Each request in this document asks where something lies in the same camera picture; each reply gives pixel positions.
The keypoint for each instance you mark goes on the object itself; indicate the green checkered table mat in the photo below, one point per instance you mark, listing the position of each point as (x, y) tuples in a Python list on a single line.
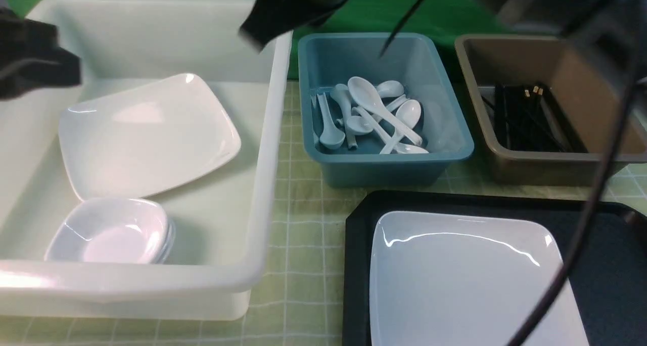
[(298, 300)]

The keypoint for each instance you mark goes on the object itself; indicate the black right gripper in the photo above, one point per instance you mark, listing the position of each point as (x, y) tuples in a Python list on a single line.
[(269, 19)]

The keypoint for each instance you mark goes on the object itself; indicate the white square plate in bin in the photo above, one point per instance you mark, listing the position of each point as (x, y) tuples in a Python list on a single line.
[(146, 140)]

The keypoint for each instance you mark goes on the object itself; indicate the black serving tray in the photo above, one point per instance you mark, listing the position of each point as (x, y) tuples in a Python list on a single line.
[(609, 282)]

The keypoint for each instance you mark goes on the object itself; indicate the teal plastic bin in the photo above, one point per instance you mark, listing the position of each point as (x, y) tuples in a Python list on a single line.
[(327, 61)]

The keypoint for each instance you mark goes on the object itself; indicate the bundle of black chopsticks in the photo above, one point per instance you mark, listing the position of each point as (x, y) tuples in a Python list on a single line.
[(528, 117)]

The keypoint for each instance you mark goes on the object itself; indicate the white square bowl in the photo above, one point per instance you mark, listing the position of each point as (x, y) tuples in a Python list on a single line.
[(111, 230)]

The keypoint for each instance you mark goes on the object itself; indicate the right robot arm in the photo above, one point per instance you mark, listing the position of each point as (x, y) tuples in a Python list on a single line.
[(609, 33)]

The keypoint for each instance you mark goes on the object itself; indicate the brown plastic bin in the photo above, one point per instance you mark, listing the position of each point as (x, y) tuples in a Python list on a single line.
[(588, 101)]

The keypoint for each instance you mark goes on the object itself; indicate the white ceramic spoon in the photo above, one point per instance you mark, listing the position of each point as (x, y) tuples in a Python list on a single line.
[(409, 113), (390, 89), (367, 97)]

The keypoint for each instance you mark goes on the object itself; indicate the large white plastic bin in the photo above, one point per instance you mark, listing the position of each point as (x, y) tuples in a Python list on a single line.
[(222, 220)]

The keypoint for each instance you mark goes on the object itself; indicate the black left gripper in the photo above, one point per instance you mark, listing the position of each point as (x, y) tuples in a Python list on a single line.
[(32, 57)]

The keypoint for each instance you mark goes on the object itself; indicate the white square rice plate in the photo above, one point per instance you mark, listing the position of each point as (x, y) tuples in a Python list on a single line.
[(444, 279)]

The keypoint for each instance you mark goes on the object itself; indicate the pale blue ceramic spoon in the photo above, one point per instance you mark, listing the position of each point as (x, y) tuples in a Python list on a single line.
[(331, 137)]

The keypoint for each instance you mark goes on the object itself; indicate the green backdrop cloth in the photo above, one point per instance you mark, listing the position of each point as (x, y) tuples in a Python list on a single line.
[(441, 20)]

